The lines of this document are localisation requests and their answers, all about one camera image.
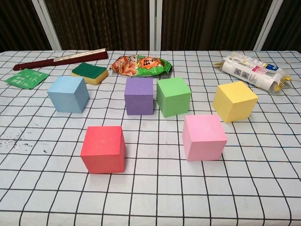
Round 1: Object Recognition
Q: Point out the purple foam cube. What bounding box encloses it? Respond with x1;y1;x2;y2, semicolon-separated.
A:
124;77;154;116

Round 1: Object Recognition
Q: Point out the green foam cube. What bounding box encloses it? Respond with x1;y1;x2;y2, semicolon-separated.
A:
156;76;191;118

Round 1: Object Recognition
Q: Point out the red foam cube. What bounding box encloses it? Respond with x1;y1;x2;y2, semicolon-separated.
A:
80;125;126;174

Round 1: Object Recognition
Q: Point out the light blue foam cube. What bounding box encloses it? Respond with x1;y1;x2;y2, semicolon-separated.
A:
47;75;90;114

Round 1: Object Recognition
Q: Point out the orange green snack bag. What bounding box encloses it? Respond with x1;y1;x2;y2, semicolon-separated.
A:
109;54;174;77

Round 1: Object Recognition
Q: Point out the pink foam cube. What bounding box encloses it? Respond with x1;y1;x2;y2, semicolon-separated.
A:
182;114;228;161

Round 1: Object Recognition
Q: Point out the green and yellow sponge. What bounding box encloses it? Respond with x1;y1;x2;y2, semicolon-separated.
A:
71;62;110;85

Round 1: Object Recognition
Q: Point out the yellow foam cube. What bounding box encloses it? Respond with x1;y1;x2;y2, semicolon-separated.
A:
213;81;259;124

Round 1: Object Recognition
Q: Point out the dark red folded fan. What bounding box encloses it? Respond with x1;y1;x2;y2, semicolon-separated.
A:
13;48;109;71

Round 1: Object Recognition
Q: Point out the dark brown curtain panel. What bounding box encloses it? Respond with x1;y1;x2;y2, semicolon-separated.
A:
161;0;275;51
265;0;301;51
43;0;151;51
0;0;53;53

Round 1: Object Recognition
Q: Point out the white plastic noodle package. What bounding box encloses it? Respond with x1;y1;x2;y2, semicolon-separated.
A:
213;51;292;93

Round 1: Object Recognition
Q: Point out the green sachet packet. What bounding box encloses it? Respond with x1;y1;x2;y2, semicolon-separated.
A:
4;68;50;90

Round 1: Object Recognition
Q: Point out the white partition post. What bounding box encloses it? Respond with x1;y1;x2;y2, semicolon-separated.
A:
253;0;286;50
149;0;163;51
32;0;63;50

